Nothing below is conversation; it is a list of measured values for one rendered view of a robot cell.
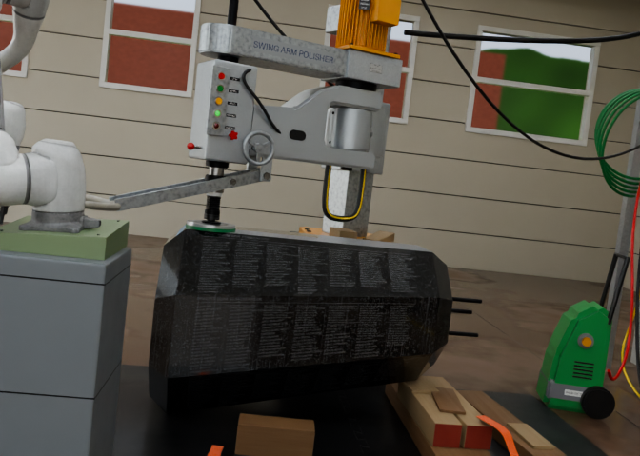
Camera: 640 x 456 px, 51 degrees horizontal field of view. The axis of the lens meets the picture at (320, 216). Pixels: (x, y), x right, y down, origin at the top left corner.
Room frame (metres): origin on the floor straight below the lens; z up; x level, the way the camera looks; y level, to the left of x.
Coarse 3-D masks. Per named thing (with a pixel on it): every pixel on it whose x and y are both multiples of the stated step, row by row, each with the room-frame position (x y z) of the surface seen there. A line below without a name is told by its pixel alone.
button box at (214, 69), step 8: (216, 72) 2.80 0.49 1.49; (224, 72) 2.81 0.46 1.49; (216, 80) 2.80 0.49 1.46; (224, 80) 2.81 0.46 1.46; (224, 88) 2.82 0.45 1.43; (208, 96) 2.80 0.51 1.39; (216, 96) 2.80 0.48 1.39; (224, 96) 2.82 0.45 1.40; (208, 104) 2.80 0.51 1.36; (224, 104) 2.82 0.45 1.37; (208, 112) 2.79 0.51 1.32; (224, 112) 2.82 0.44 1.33; (208, 120) 2.79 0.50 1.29; (216, 120) 2.81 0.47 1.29; (224, 120) 2.82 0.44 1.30; (208, 128) 2.79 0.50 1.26; (224, 128) 2.82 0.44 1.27
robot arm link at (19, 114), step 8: (8, 104) 2.42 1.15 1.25; (16, 104) 2.43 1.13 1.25; (8, 112) 2.41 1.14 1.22; (16, 112) 2.42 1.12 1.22; (24, 112) 2.45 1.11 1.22; (8, 120) 2.41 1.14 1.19; (16, 120) 2.42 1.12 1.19; (24, 120) 2.45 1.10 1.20; (8, 128) 2.41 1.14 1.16; (16, 128) 2.42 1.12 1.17; (24, 128) 2.46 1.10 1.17; (16, 136) 2.43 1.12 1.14; (16, 144) 2.44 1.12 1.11
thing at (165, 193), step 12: (192, 180) 2.96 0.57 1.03; (204, 180) 2.98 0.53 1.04; (216, 180) 2.89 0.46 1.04; (228, 180) 2.91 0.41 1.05; (240, 180) 2.94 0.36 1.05; (252, 180) 2.97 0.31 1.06; (132, 192) 2.82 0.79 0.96; (144, 192) 2.85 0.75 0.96; (156, 192) 2.76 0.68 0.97; (168, 192) 2.79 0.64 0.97; (180, 192) 2.81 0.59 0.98; (192, 192) 2.84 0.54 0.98; (204, 192) 2.86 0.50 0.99; (120, 204) 2.69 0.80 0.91; (132, 204) 2.72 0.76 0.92; (144, 204) 2.74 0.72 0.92
